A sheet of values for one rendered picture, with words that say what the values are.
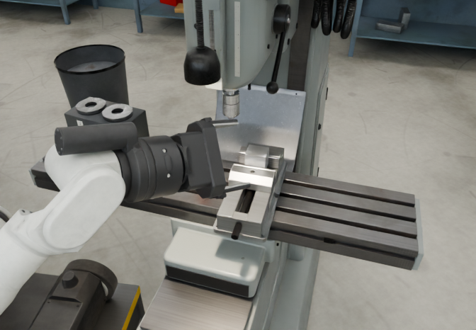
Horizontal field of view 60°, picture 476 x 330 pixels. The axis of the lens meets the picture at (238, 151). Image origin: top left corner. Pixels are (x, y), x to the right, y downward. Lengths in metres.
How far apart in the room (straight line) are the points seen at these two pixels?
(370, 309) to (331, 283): 0.22
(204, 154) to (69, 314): 0.99
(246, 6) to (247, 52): 0.10
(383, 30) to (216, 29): 3.99
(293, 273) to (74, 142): 1.60
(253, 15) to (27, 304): 1.19
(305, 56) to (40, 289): 1.20
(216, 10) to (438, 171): 2.49
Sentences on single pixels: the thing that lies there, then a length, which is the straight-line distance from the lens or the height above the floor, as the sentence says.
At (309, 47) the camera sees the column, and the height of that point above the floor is 1.27.
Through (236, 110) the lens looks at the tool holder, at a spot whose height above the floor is 1.22.
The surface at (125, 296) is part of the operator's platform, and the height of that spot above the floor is 0.40.
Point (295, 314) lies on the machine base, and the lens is 1.89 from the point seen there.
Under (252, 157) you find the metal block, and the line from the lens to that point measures 1.16.
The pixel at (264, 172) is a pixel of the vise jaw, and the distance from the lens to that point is 1.16.
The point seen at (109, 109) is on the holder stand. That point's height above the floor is 1.15.
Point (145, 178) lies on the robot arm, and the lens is 0.55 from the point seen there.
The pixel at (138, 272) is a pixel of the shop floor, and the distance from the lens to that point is 2.30.
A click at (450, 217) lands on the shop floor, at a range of 2.81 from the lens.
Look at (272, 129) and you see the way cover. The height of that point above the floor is 0.97.
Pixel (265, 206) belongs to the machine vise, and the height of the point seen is 1.02.
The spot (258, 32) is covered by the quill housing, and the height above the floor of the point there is 1.46.
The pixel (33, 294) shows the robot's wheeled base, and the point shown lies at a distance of 1.63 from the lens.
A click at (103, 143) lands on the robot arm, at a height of 1.49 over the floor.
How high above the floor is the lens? 1.78
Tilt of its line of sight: 36 degrees down
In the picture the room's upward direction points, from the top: straight up
